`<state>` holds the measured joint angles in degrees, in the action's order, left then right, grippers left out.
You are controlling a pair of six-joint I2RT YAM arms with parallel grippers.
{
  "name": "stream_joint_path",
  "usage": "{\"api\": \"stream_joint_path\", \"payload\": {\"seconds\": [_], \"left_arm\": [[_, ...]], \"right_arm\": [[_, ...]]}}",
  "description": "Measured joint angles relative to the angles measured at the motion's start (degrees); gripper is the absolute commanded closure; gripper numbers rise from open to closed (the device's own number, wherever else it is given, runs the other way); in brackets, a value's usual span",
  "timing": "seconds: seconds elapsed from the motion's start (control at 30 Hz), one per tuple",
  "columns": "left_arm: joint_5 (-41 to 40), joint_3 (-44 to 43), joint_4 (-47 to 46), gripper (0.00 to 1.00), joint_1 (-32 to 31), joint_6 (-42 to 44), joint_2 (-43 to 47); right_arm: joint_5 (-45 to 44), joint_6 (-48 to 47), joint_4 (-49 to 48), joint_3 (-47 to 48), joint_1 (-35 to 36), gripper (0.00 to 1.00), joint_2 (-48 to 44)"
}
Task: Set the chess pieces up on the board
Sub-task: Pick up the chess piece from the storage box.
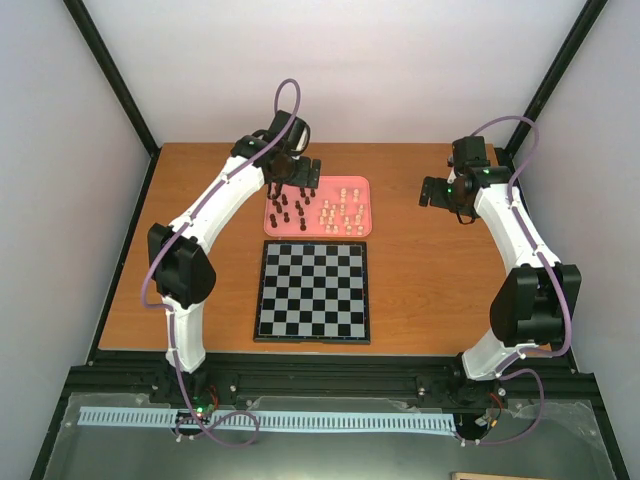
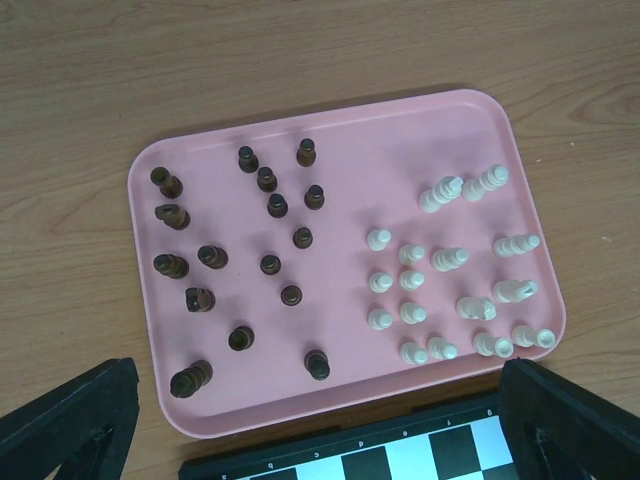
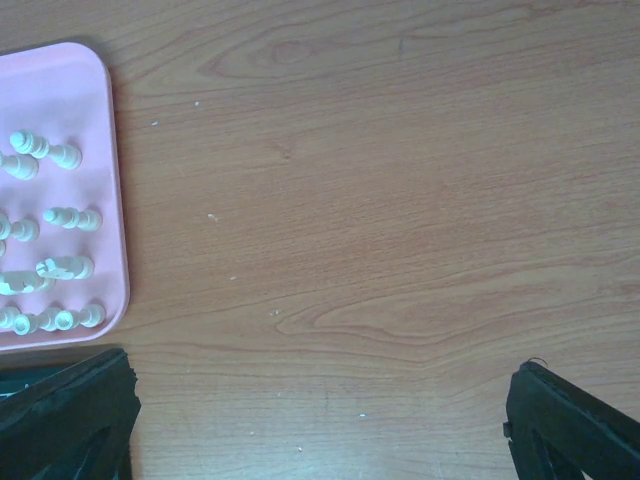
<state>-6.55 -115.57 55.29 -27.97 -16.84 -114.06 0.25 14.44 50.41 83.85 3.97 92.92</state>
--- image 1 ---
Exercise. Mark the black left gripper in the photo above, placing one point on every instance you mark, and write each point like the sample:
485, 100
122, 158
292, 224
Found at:
301, 180

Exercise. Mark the light blue cable duct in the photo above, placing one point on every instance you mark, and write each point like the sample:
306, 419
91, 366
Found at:
272, 421

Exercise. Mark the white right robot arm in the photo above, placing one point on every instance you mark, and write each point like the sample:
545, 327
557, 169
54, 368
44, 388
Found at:
531, 315

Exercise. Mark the pink plastic tray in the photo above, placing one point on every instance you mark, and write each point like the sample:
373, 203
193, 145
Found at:
338, 197

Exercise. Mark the black white chess board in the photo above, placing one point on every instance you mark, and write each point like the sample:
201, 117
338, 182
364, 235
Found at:
313, 291

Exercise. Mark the black aluminium frame base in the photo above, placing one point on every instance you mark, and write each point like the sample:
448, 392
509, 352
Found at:
241, 377

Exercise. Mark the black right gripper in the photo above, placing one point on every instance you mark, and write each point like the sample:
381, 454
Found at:
436, 199

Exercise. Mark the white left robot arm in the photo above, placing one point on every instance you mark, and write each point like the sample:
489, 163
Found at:
181, 276

